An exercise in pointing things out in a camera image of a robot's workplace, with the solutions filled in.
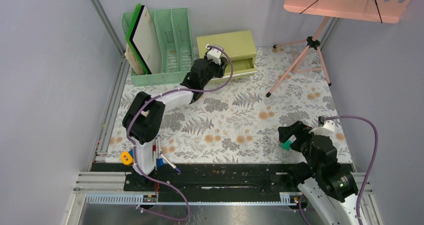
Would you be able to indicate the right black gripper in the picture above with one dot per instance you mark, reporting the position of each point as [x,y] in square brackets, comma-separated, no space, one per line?
[300,130]

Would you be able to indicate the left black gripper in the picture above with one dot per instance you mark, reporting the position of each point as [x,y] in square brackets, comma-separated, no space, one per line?
[220,68]

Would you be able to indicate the green cube block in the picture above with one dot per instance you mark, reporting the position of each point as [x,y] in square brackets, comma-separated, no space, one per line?
[287,144]

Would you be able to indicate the yellow-green drawer cabinet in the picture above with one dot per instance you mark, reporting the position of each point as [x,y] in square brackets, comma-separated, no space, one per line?
[240,47]

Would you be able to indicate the white perforated board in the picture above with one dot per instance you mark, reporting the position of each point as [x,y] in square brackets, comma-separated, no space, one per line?
[147,42]

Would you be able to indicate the green Treehouse book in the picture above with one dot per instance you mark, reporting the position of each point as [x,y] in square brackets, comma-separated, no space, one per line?
[132,60]

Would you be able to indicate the green clip file folder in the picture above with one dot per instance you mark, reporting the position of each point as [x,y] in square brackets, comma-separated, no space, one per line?
[130,35]

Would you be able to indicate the purple cartoon book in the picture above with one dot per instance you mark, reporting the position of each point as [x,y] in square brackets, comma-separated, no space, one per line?
[141,69]

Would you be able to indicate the white blue marker pen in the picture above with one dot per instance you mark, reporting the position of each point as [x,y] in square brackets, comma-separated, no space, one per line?
[171,164]

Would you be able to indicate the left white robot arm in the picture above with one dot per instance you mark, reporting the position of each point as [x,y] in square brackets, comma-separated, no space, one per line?
[144,117]

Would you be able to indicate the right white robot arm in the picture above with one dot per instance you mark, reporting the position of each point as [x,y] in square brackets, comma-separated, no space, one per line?
[330,188]

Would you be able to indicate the mint green file organizer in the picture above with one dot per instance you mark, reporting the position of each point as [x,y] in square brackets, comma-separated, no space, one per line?
[173,31]

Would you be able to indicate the floral table mat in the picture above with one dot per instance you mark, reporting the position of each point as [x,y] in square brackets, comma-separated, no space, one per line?
[238,123]

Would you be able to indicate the white red marker pen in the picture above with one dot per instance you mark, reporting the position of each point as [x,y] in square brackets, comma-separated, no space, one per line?
[154,155]

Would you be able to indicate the yellow tape measure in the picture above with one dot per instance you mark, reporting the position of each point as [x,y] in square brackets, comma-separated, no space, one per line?
[127,158]

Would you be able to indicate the pink music stand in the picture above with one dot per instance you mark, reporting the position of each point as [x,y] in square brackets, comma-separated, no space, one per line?
[382,11]

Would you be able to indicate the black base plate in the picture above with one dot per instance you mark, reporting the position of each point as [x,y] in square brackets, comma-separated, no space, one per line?
[211,182]

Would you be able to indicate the aluminium rail frame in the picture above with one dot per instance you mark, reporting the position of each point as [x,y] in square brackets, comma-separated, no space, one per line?
[103,182]

